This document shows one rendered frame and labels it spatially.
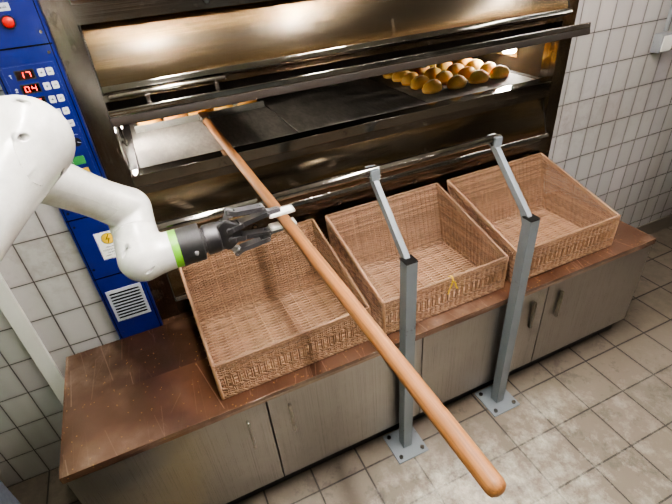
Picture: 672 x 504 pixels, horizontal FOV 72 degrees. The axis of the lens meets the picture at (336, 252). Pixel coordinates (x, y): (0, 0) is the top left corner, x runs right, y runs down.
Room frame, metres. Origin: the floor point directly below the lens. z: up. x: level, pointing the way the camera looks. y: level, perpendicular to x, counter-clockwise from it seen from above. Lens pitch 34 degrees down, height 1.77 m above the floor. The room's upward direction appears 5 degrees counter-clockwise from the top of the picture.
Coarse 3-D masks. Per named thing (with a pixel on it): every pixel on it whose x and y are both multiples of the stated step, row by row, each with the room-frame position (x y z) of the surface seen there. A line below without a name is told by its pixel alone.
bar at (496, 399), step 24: (456, 144) 1.45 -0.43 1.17; (480, 144) 1.47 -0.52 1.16; (384, 168) 1.33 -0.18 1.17; (504, 168) 1.44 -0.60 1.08; (288, 192) 1.22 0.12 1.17; (192, 216) 1.12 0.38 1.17; (216, 216) 1.14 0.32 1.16; (384, 216) 1.25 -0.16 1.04; (528, 216) 1.31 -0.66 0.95; (528, 240) 1.28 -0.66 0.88; (408, 264) 1.11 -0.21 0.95; (528, 264) 1.29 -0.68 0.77; (408, 288) 1.11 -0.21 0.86; (408, 312) 1.11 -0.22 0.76; (408, 336) 1.11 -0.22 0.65; (504, 336) 1.30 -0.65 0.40; (408, 360) 1.11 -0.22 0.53; (504, 360) 1.28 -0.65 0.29; (504, 384) 1.29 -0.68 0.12; (408, 408) 1.11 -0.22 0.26; (504, 408) 1.25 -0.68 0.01; (408, 432) 1.11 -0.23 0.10; (408, 456) 1.07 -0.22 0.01
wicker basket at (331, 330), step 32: (224, 256) 1.45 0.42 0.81; (256, 256) 1.49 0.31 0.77; (288, 256) 1.53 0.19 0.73; (192, 288) 1.38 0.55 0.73; (224, 288) 1.41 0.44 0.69; (256, 288) 1.45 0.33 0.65; (288, 288) 1.48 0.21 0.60; (320, 288) 1.48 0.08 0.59; (352, 288) 1.27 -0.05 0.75; (224, 320) 1.34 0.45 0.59; (256, 320) 1.32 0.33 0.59; (288, 320) 1.31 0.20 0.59; (320, 320) 1.29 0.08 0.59; (352, 320) 1.15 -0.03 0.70; (224, 352) 1.17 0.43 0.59; (256, 352) 1.02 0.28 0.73; (288, 352) 1.14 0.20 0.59; (320, 352) 1.10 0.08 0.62; (224, 384) 1.02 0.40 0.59; (256, 384) 1.01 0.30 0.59
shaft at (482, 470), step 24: (240, 168) 1.35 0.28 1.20; (264, 192) 1.16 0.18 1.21; (288, 216) 1.01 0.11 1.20; (312, 264) 0.81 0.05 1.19; (336, 288) 0.71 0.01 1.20; (360, 312) 0.63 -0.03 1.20; (384, 336) 0.57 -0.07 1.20; (384, 360) 0.53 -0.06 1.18; (408, 384) 0.47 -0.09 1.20; (432, 408) 0.42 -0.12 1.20; (456, 432) 0.37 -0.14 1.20; (480, 456) 0.34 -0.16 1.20; (480, 480) 0.31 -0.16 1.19; (504, 480) 0.31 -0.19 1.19
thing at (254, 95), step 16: (576, 32) 1.91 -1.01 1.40; (480, 48) 1.74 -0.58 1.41; (496, 48) 1.76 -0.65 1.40; (512, 48) 1.79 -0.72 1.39; (400, 64) 1.62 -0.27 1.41; (416, 64) 1.64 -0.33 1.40; (432, 64) 1.66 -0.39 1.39; (320, 80) 1.51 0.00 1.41; (336, 80) 1.53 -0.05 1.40; (352, 80) 1.55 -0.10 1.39; (240, 96) 1.41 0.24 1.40; (256, 96) 1.43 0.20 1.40; (144, 112) 1.31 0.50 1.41; (160, 112) 1.33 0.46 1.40; (176, 112) 1.34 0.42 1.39
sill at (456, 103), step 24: (480, 96) 1.94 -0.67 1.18; (504, 96) 1.98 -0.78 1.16; (360, 120) 1.77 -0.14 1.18; (384, 120) 1.76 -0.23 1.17; (408, 120) 1.80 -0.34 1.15; (264, 144) 1.60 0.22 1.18; (288, 144) 1.61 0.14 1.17; (312, 144) 1.65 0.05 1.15; (144, 168) 1.48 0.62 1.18; (168, 168) 1.46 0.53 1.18; (192, 168) 1.48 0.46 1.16
